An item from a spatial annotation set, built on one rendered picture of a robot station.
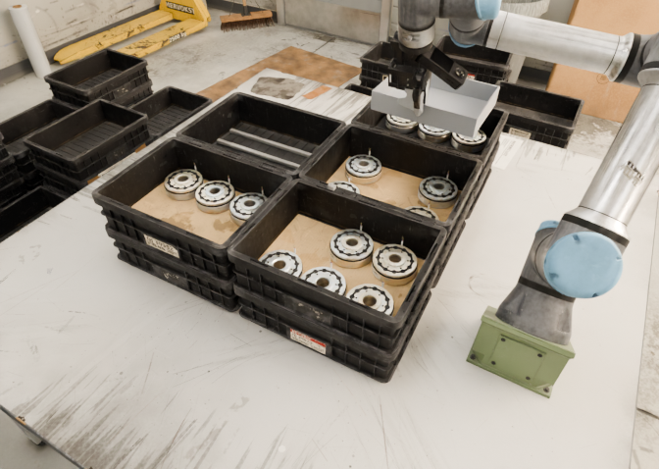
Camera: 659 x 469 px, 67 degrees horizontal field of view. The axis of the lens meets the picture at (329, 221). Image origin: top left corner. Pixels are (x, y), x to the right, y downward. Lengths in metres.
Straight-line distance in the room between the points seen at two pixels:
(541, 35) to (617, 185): 0.35
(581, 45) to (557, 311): 0.53
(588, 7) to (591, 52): 2.59
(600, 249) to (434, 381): 0.45
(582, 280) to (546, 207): 0.73
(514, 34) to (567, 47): 0.11
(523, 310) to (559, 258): 0.19
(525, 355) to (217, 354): 0.67
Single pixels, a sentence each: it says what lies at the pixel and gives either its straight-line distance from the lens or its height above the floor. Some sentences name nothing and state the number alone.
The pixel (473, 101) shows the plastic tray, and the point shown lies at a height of 1.04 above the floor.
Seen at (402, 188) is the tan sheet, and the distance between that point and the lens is 1.39.
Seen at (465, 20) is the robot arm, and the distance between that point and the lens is 1.06.
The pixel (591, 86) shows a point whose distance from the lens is 3.79.
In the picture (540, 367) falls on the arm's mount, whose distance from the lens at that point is 1.14.
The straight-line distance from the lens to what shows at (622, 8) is 3.73.
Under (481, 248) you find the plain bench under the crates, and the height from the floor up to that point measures 0.70.
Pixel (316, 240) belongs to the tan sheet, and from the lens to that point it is 1.21.
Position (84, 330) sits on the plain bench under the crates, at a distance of 1.33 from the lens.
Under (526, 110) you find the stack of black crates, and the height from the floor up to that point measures 0.49.
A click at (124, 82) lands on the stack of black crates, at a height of 0.54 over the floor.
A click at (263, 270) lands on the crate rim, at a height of 0.92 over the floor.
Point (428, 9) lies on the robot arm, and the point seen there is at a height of 1.35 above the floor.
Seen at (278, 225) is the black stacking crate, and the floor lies 0.86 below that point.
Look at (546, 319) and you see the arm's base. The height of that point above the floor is 0.89.
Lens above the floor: 1.68
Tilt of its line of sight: 42 degrees down
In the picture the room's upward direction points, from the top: 1 degrees clockwise
